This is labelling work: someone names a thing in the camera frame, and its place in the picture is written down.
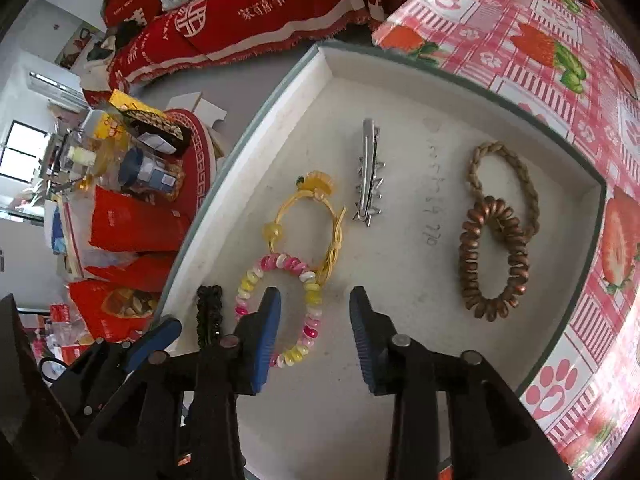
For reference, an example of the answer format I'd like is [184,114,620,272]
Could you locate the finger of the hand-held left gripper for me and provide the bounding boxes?
[47,317,183,433]

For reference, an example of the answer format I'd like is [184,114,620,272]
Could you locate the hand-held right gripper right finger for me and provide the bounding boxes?
[349,287,573,480]

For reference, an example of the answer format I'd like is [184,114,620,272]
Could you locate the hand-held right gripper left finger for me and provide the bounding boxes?
[70,287,282,480]

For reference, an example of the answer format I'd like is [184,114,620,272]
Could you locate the multicoloured bead bracelet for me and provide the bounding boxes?
[234,253,324,369]

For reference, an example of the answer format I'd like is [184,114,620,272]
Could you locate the white shallow tray box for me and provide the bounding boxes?
[160,42,608,480]

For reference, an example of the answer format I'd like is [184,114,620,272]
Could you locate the copper spiral hair tie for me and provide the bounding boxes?
[458,197,530,322]

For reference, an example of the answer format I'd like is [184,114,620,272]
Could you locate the yellow beaded hair tie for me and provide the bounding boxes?
[262,171,347,287]

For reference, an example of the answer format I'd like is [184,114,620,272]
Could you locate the silver metal hair clip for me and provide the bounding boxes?
[352,118,384,229]

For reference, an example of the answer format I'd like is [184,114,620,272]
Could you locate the tan braided hair tie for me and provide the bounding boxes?
[467,140,541,239]

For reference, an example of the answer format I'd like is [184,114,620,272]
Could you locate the red snack bag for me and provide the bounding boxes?
[85,252,177,292]
[68,280,162,342]
[90,186,194,254]

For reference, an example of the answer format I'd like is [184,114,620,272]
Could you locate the blue lidded jar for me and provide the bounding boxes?
[119,147,182,197]

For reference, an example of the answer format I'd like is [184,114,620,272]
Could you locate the yellow liquid bottle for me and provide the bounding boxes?
[64,139,132,192]

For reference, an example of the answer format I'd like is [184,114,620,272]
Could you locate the red round tin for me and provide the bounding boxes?
[162,107,219,217]

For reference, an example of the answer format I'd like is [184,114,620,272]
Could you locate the dark patterned snack packet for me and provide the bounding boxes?
[122,107,192,157]

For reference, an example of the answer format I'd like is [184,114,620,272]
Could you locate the white cardboard piece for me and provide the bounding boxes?
[167,91,227,134]

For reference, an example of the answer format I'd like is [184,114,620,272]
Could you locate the yellow snack packet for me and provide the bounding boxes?
[107,89,167,122]

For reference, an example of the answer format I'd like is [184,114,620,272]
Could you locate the white air conditioner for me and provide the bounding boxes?
[28,72,84,106]

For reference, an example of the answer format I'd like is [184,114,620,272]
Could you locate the red printed blanket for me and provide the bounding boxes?
[102,0,417,87]

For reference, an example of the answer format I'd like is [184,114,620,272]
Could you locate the strawberry print pink tablecloth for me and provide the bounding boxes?
[371,0,640,472]

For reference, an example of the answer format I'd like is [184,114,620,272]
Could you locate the black handled scissors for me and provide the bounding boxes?
[37,357,72,387]

